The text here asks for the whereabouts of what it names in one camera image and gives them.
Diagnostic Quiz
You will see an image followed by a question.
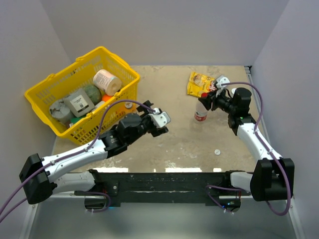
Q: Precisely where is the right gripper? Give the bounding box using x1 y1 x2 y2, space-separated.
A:
198 88 236 115

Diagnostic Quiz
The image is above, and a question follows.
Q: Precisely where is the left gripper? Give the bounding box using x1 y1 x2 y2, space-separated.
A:
127 102 168 145

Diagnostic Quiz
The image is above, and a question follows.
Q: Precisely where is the red label water bottle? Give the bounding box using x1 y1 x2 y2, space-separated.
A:
194 101 208 122

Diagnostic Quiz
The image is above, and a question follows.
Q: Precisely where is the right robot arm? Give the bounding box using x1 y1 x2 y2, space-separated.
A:
198 88 295 202

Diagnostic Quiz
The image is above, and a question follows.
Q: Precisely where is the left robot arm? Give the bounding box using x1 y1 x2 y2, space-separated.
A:
19 101 171 205

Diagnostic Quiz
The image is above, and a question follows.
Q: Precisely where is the orange juice bottle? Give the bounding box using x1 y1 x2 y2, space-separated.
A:
124 102 136 114

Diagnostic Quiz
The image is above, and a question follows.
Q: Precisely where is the yellow chips bag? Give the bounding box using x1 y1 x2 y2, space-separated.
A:
186 72 216 98

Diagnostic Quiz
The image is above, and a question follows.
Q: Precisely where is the orange item in basket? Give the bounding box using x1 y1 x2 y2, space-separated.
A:
101 94 113 102

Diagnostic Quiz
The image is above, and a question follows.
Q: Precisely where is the pink toilet paper roll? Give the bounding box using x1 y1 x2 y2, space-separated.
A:
93 69 122 96

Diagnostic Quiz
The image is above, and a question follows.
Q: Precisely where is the green melon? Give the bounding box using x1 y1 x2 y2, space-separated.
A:
83 84 102 105

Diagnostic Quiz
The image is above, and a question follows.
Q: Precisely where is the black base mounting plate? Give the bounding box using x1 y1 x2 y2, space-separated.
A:
75 170 249 209

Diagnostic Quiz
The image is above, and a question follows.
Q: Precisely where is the yellow plastic shopping basket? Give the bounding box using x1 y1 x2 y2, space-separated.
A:
24 46 140 145

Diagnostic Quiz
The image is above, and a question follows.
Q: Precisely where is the grey box with label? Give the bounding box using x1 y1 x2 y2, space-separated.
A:
63 88 95 118

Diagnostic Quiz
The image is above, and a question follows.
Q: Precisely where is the grey crumpled pouch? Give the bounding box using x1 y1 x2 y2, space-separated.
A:
49 99 74 124

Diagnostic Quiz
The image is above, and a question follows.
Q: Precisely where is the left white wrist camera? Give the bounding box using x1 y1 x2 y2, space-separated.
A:
150 108 171 129

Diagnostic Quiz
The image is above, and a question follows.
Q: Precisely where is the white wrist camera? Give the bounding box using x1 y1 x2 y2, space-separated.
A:
150 108 171 129
214 75 230 96

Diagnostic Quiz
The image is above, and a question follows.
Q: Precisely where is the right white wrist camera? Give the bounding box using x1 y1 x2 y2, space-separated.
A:
214 75 230 96

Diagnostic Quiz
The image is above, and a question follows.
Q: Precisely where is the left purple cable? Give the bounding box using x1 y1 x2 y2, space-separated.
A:
0 99 158 222

